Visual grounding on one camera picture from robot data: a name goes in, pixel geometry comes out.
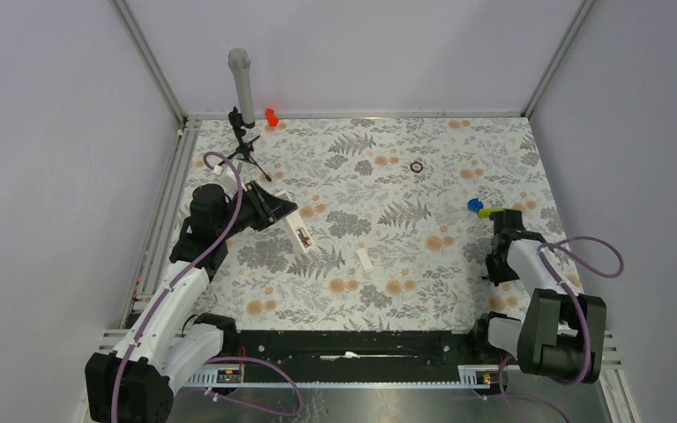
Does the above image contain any grey microphone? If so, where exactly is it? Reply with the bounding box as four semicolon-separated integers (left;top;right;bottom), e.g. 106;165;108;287
227;48;255;129

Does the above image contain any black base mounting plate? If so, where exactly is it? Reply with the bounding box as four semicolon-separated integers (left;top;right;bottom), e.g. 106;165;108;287
217;330;505;384

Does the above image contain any aluminium frame post right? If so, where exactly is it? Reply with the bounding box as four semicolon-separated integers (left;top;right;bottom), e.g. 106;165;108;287
521;0;597;119

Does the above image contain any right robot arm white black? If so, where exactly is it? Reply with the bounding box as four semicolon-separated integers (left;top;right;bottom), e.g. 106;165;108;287
470;208;607;384

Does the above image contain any black mini tripod stand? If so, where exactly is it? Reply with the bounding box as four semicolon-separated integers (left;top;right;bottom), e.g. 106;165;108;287
227;107;272;182

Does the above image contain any small orange red block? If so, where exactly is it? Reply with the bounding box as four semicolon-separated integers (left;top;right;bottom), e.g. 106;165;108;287
264;108;279;127

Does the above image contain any yellow green toy piece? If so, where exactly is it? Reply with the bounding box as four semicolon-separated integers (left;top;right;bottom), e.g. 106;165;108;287
477;207;505;220

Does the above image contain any aluminium frame post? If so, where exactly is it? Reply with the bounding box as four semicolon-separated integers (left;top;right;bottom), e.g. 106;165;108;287
521;0;597;119
110;0;187;128

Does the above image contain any blue plastic toy piece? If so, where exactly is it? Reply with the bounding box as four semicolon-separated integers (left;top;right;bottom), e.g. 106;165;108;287
467;198;484;213

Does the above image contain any floral patterned table mat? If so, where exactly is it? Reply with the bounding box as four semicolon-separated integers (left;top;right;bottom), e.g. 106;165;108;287
192;118;564;330

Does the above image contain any slotted metal cable rail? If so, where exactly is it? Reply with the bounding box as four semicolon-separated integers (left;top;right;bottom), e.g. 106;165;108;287
181;366;509;390

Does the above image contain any aluminium frame post left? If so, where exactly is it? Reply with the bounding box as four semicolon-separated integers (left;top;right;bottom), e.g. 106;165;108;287
110;0;187;128

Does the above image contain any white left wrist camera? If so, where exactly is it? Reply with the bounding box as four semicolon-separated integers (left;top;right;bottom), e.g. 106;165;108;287
212;165;245;195

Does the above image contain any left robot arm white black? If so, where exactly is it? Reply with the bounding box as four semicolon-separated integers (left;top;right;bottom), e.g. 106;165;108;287
85;182;298;422

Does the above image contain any white remote control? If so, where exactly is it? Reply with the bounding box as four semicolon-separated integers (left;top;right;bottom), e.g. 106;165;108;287
281;209;316;255

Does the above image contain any white battery cover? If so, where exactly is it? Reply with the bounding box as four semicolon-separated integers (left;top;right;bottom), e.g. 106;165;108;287
356;248;374;271

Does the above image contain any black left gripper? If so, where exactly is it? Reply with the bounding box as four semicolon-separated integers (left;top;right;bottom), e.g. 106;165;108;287
217;180;296;240

